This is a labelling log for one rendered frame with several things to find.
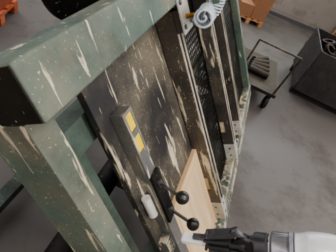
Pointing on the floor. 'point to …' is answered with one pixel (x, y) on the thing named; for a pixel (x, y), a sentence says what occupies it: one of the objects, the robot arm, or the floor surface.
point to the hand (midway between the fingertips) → (193, 238)
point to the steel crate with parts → (317, 71)
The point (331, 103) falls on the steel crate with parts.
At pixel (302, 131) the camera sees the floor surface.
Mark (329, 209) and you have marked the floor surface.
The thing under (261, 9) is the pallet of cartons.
